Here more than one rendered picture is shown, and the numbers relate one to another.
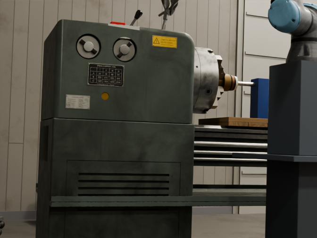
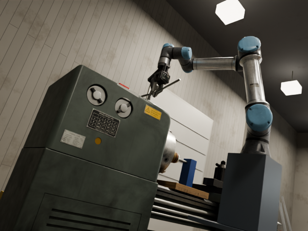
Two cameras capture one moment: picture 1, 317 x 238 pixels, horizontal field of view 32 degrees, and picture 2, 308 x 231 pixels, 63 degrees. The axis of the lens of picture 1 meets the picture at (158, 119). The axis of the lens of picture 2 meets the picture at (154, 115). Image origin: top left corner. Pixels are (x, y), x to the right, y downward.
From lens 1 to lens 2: 112 cm
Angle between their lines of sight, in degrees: 22
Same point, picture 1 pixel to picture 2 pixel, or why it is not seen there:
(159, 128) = (132, 180)
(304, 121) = (262, 204)
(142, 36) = (139, 102)
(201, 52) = not seen: hidden behind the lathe
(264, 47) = not seen: hidden behind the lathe
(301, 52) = (258, 148)
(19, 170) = not seen: outside the picture
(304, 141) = (261, 222)
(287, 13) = (265, 116)
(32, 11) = (29, 83)
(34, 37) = (24, 97)
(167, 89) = (146, 150)
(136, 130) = (114, 177)
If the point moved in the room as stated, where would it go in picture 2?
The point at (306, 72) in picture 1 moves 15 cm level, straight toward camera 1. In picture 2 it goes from (267, 164) to (286, 160)
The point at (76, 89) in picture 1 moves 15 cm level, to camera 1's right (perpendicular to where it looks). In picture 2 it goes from (75, 127) to (108, 138)
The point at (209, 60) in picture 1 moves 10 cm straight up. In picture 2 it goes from (171, 137) to (174, 122)
